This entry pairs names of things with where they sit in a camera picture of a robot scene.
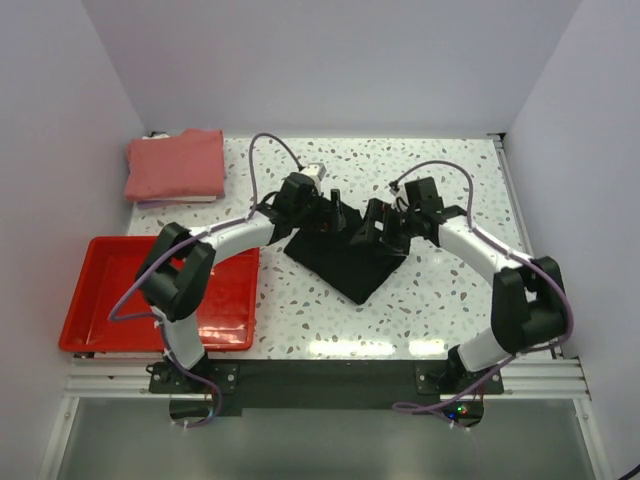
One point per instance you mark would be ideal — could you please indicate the black t shirt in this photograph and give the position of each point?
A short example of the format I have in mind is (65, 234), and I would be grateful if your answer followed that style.
(354, 271)

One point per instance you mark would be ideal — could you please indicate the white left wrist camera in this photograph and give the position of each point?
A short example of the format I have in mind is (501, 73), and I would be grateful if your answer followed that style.
(316, 172)

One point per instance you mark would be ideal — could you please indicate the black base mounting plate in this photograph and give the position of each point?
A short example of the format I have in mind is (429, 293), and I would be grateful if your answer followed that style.
(329, 384)

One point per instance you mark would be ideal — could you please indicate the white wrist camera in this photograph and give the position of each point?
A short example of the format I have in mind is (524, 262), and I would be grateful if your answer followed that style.
(316, 172)
(400, 202)

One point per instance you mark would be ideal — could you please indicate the folded pink t shirt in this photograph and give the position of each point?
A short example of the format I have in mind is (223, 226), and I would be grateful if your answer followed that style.
(185, 167)

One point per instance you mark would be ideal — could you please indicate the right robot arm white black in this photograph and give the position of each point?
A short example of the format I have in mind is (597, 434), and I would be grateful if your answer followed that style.
(529, 307)

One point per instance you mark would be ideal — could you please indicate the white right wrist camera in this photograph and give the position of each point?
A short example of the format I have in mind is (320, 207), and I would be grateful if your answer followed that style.
(400, 202)

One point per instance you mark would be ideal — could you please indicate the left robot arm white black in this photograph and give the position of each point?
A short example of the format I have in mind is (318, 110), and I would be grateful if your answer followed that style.
(175, 274)

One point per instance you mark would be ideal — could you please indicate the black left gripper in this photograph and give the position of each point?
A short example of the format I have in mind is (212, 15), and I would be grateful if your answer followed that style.
(325, 218)

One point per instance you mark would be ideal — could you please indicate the red plastic tray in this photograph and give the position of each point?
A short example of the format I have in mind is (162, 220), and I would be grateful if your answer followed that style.
(226, 317)

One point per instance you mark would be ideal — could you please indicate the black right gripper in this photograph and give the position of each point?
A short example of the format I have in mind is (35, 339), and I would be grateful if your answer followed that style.
(364, 232)

